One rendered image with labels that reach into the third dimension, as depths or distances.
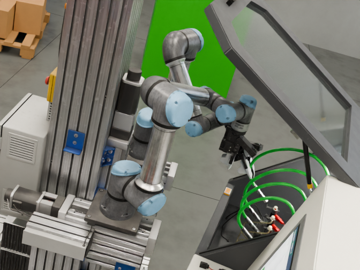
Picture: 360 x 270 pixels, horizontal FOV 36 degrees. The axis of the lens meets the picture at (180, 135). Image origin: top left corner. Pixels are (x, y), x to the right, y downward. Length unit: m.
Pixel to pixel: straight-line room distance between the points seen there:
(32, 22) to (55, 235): 4.17
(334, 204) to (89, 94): 1.05
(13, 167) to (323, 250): 1.43
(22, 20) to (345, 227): 4.98
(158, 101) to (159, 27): 3.66
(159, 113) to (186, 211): 2.33
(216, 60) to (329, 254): 4.22
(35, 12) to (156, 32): 1.40
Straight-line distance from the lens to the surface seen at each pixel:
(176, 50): 2.46
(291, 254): 1.84
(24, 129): 2.42
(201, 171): 4.71
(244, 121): 2.35
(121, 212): 2.29
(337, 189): 1.97
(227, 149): 2.43
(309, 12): 8.87
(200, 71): 5.74
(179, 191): 4.39
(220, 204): 2.72
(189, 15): 5.53
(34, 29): 6.27
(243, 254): 2.29
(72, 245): 2.29
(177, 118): 1.92
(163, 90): 1.95
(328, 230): 1.75
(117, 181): 2.21
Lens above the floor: 2.49
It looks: 29 degrees down
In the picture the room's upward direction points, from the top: 16 degrees clockwise
